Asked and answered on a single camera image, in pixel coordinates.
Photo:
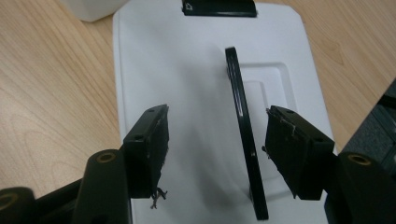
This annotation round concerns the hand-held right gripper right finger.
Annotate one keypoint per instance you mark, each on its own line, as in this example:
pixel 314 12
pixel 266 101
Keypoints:
pixel 295 152

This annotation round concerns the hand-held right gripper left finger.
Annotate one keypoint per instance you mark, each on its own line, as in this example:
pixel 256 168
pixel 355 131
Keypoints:
pixel 148 155

